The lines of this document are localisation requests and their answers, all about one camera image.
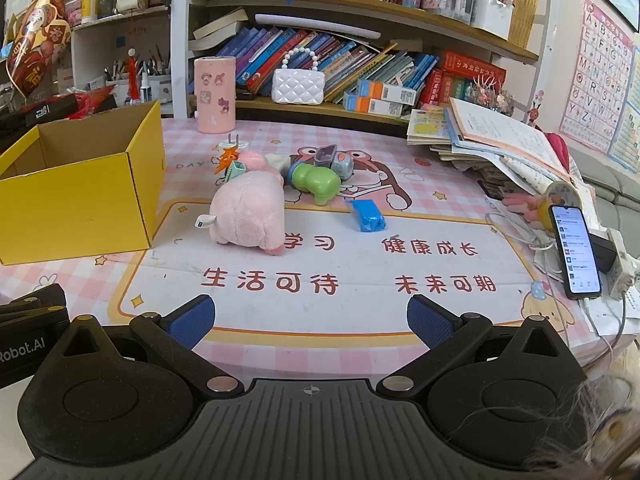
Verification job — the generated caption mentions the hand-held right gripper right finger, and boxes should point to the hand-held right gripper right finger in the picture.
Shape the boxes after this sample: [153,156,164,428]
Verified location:
[376,295,576,401]

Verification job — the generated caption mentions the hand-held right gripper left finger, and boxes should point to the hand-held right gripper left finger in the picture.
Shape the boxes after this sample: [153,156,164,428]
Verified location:
[60,294,246,401]

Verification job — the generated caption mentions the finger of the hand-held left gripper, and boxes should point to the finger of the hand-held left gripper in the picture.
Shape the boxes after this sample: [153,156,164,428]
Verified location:
[0,284,68,333]

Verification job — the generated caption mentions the yellow cardboard box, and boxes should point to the yellow cardboard box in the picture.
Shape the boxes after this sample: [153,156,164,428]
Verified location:
[0,100,167,266]

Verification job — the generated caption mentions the pink plush pig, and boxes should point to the pink plush pig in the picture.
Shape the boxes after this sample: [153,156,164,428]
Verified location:
[195,150,287,259]

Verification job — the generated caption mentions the blue clay packet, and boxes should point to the blue clay packet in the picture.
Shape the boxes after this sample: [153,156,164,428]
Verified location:
[344,199,386,233]

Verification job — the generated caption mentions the orange spiky toy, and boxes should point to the orange spiky toy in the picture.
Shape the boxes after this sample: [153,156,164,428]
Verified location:
[216,146,242,176]

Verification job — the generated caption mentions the green plastic toy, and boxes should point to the green plastic toy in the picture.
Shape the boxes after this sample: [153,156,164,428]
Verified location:
[284,160,342,206]

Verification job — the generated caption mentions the pink checkered table mat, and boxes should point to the pink checkered table mat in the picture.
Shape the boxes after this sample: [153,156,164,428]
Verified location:
[0,117,640,383]

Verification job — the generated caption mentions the pink toy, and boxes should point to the pink toy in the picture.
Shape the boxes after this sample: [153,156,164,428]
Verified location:
[501,195,547,222]

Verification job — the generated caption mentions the smartphone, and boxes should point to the smartphone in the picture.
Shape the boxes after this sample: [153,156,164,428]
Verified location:
[548,204,603,301]

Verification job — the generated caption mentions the white plug charger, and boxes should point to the white plug charger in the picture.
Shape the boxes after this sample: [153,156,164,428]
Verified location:
[218,133,246,157]

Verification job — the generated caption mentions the cream square box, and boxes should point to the cream square box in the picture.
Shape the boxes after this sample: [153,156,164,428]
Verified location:
[264,152,292,177]

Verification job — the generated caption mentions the yellow tape roll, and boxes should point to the yellow tape roll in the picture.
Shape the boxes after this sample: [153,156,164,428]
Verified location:
[542,180,584,212]

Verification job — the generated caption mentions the grey toy car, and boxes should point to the grey toy car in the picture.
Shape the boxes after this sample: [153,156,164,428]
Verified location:
[314,144,354,179]

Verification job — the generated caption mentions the stack of books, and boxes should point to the stack of books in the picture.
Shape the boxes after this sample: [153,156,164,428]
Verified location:
[406,105,593,202]

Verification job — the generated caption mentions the black box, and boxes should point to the black box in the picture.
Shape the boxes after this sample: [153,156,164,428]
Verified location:
[0,92,82,134]

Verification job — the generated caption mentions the open notebook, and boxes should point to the open notebook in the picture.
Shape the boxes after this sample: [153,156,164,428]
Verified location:
[447,96,572,182]

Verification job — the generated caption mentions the light fuzzy fur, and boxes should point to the light fuzzy fur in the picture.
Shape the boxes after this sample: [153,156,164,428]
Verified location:
[525,352,640,480]

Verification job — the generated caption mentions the red packet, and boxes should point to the red packet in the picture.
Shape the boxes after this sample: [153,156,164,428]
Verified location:
[64,86,119,122]

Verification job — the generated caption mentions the pink bag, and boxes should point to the pink bag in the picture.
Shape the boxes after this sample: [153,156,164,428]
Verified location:
[546,132,572,172]

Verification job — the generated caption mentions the orange and blue box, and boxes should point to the orange and blue box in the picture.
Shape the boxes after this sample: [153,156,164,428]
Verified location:
[342,94,406,117]
[356,79,419,104]

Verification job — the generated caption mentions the grey sofa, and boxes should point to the grey sofa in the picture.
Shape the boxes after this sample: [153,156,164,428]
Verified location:
[575,159,640,243]

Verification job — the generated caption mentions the pink sticker tumbler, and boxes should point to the pink sticker tumbler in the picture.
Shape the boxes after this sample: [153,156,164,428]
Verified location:
[194,56,237,134]

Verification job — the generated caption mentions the reindeer figurine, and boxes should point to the reindeer figurine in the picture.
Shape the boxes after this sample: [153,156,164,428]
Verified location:
[526,91,546,129]

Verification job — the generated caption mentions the pen holders with pens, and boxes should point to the pen holders with pens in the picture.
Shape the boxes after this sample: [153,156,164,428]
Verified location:
[101,45,172,104]

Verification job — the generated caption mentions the red dictionary box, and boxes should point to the red dictionary box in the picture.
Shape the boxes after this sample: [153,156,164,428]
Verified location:
[436,51,507,107]

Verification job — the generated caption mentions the red and gold foil bag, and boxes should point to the red and gold foil bag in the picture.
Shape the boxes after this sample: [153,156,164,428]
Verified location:
[6,0,74,97]

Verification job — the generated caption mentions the white shelf unit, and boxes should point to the white shelf unit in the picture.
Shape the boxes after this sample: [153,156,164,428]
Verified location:
[69,4,174,117]

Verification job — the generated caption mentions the row of slanted books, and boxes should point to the row of slanted books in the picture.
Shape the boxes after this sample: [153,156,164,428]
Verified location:
[234,27,442,107]

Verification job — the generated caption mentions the lying thick books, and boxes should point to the lying thick books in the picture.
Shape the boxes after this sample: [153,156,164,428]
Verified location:
[192,7,249,54]

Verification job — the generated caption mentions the white pen organizer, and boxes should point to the white pen organizer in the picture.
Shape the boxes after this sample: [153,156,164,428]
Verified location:
[422,0,516,42]

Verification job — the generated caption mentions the white paper roll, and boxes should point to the white paper roll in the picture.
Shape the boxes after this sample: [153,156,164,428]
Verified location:
[254,12,384,42]

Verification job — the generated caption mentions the row of yellow books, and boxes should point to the row of yellow books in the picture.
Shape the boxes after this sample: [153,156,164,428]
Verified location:
[506,0,544,49]

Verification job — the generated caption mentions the wooden bookshelf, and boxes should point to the wooden bookshelf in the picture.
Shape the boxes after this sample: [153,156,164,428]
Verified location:
[186,0,552,130]

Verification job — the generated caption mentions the white charging cable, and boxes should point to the white charging cable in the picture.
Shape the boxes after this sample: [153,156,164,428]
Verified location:
[579,287,632,361]

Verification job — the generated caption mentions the white quilted pearl-handle handbag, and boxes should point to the white quilted pearl-handle handbag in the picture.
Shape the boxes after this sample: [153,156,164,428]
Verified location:
[271,46,327,107]

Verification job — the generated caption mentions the blue chart wall poster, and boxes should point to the blue chart wall poster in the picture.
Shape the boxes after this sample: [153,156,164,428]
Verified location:
[606,42,640,162]

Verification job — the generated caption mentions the pink alphabet wall poster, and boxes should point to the pink alphabet wall poster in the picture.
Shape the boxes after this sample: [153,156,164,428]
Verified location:
[558,0,635,157]

